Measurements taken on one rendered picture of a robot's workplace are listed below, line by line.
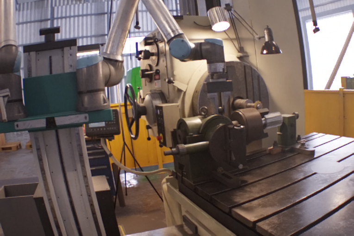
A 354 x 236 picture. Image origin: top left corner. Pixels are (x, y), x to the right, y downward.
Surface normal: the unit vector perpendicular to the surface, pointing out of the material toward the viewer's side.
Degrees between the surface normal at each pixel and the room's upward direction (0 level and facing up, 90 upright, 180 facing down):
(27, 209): 90
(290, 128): 90
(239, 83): 90
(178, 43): 94
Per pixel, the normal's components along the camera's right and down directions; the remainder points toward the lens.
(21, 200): 0.38, 0.04
